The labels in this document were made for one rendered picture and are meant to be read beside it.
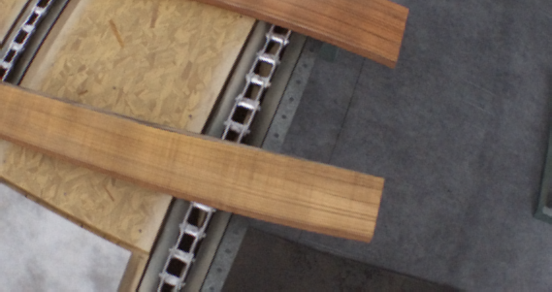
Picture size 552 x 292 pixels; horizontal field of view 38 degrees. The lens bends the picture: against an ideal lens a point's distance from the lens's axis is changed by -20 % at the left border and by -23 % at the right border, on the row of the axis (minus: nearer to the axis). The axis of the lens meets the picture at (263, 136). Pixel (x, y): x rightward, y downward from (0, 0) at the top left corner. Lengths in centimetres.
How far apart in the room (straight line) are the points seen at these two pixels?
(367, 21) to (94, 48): 66
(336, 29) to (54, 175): 76
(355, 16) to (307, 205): 53
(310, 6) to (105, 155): 63
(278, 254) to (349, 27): 88
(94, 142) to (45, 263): 33
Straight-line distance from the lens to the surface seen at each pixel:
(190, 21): 225
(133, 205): 197
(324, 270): 287
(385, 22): 228
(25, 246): 193
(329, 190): 198
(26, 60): 222
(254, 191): 196
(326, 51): 324
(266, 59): 218
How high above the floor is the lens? 257
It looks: 57 degrees down
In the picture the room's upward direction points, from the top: 13 degrees clockwise
